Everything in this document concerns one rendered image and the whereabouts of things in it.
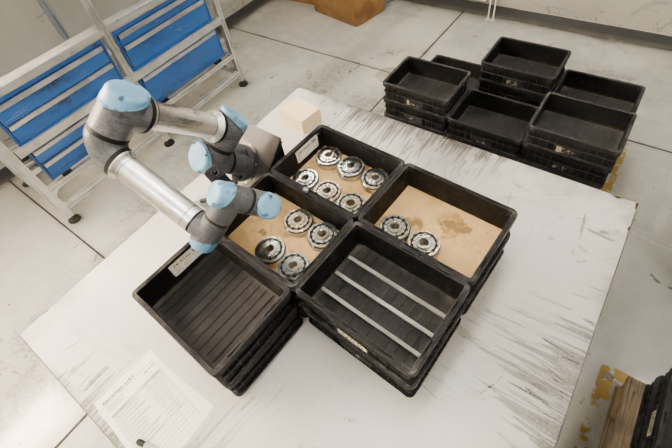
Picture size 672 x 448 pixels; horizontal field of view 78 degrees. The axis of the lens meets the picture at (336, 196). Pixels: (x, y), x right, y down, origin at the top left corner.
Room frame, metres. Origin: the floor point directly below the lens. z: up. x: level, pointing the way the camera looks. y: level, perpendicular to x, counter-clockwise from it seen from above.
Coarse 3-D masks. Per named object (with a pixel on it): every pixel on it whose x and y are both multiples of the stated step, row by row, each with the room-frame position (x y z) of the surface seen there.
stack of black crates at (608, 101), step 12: (564, 72) 1.84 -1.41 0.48; (576, 72) 1.83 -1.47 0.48; (564, 84) 1.85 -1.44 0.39; (576, 84) 1.81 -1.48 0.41; (588, 84) 1.77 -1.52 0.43; (600, 84) 1.73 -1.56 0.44; (612, 84) 1.69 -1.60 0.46; (624, 84) 1.66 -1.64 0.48; (636, 84) 1.63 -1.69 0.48; (576, 96) 1.74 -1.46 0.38; (588, 96) 1.72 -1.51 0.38; (600, 96) 1.70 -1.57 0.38; (612, 96) 1.68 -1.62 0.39; (624, 96) 1.64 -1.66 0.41; (636, 96) 1.60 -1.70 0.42; (624, 108) 1.58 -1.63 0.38; (636, 108) 1.46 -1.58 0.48
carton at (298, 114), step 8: (288, 104) 1.65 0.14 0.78; (296, 104) 1.64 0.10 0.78; (304, 104) 1.63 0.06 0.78; (280, 112) 1.62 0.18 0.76; (288, 112) 1.59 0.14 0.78; (296, 112) 1.58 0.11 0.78; (304, 112) 1.57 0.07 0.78; (312, 112) 1.56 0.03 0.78; (288, 120) 1.58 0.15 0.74; (296, 120) 1.53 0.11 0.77; (304, 120) 1.51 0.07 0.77; (312, 120) 1.54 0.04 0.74; (320, 120) 1.57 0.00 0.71; (296, 128) 1.54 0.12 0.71; (304, 128) 1.51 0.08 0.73
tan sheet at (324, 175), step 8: (312, 160) 1.19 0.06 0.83; (304, 168) 1.15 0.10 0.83; (312, 168) 1.14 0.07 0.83; (336, 168) 1.12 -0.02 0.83; (368, 168) 1.08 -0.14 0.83; (320, 176) 1.09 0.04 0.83; (328, 176) 1.08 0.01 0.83; (336, 176) 1.07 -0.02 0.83; (344, 184) 1.03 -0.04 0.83; (352, 184) 1.02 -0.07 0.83; (360, 184) 1.01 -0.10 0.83; (344, 192) 0.99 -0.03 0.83; (360, 192) 0.97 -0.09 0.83
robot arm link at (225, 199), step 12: (216, 180) 0.78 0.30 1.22; (216, 192) 0.74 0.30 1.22; (228, 192) 0.73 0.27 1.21; (240, 192) 0.75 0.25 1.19; (252, 192) 0.77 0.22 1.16; (216, 204) 0.71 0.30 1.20; (228, 204) 0.72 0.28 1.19; (240, 204) 0.73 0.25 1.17; (252, 204) 0.74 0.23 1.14; (216, 216) 0.71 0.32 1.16; (228, 216) 0.71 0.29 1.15
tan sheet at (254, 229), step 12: (288, 204) 0.98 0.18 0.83; (252, 216) 0.96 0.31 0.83; (240, 228) 0.92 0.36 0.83; (252, 228) 0.91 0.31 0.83; (264, 228) 0.90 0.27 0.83; (276, 228) 0.88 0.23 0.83; (240, 240) 0.86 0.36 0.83; (252, 240) 0.85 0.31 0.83; (288, 240) 0.82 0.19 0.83; (300, 240) 0.81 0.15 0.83; (252, 252) 0.80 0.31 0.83; (288, 252) 0.78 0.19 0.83; (300, 252) 0.77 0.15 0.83; (312, 252) 0.76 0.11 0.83
